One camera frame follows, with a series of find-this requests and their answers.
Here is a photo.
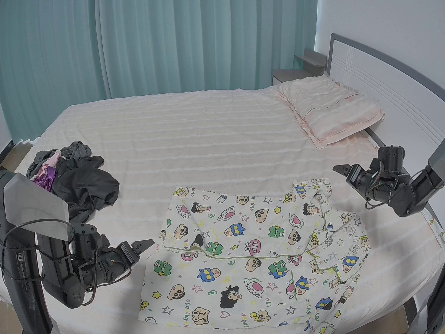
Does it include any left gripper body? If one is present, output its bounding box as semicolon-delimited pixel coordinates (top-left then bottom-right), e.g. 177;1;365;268
104;241;140;275

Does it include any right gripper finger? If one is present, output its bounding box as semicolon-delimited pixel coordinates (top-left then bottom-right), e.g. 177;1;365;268
332;164;352;184

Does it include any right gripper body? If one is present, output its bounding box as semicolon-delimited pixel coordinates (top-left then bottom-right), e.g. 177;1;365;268
349;164;375;197

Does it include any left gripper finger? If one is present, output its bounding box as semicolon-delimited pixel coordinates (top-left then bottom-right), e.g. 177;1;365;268
133;239;156;259

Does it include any white printed pyjama top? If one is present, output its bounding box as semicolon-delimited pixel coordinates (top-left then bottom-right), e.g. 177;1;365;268
139;178;370;334

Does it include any pile of clothes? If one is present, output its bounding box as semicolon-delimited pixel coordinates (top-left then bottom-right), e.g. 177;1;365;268
26;141;120;223

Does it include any bed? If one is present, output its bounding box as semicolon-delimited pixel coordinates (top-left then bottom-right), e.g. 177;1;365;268
0;33;445;334

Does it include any cream pillow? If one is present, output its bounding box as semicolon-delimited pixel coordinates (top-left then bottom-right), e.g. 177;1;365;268
278;76;386;149

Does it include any grey bedside table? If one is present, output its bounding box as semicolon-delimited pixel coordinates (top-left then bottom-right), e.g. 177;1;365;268
272;47;327;84

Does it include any blue-green curtain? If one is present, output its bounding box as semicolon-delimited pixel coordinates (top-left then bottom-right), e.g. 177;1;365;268
0;0;318;145

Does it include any black cable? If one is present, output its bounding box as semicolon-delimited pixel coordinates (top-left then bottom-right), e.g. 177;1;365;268
2;219;133;307
364;186;390;211

